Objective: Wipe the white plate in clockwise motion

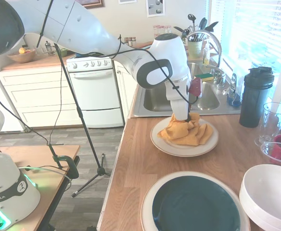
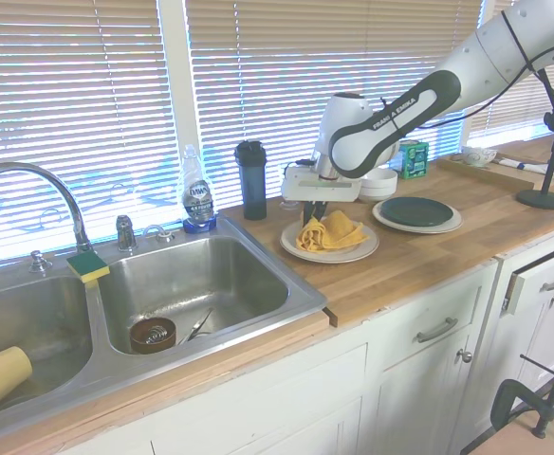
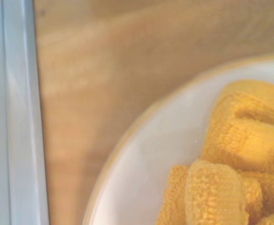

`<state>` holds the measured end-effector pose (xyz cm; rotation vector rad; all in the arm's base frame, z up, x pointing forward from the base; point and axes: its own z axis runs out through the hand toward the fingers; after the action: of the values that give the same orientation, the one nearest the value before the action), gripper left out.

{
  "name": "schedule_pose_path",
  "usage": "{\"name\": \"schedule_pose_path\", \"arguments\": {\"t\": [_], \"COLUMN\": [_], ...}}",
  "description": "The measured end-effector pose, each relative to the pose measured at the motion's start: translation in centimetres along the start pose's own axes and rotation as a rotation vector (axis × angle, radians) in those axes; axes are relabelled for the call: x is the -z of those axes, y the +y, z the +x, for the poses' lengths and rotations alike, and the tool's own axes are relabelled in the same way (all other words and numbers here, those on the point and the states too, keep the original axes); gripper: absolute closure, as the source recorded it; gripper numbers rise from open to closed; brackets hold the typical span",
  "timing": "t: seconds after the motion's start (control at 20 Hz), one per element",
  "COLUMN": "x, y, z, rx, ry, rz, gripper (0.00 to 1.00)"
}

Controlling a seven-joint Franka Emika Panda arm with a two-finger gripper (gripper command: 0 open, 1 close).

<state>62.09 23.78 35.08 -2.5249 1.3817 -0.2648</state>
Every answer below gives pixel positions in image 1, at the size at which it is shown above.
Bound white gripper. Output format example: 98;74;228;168
166;76;192;122

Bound yellow cloth towel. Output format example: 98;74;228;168
157;112;215;147

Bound white plate gold rim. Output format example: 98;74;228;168
150;116;219;157

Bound dark green plate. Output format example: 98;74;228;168
151;175;242;231

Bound large cream plate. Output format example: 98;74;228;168
140;170;251;231

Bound stainless steel double sink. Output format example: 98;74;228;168
133;62;242;118

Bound yellow green sponge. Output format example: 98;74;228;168
195;73;215;82

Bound clear Dawn soap bottle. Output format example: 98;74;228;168
226;55;246;108

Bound clear hand soap bottle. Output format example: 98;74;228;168
202;39;210;66

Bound white base cabinet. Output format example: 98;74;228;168
113;60;141;124
0;65;83;132

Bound black shaker bottle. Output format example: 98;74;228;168
239;66;275;128

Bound pale green utensil crock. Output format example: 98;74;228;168
187;39;203;60

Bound chrome gooseneck faucet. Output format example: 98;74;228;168
187;30;222;70

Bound small clear cup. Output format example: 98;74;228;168
260;141;281;170

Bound tall clear footed glass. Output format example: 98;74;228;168
254;103;281;147

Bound black turner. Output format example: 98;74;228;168
204;21;219;33

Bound white oven stove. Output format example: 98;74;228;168
65;53;126;128

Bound black spatula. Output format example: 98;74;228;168
199;17;208;34

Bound black slotted spoon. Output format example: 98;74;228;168
188;13;197;32

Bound black tripod stand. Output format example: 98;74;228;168
52;42;112;198

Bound white ceramic bowl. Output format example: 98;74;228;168
242;164;281;223
239;185;281;231

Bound white poster grey shapes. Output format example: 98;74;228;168
146;0;166;18

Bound white window blind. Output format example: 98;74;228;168
231;0;281;106

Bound dark metal table clamp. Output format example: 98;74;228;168
48;143;80;180

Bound wood framed picture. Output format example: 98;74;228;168
77;0;105;9

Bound glass french press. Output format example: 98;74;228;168
44;40;56;56

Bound wooden fruit bowl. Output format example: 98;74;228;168
7;47;37;64

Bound dark red wrist camera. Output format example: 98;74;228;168
188;77;203;98

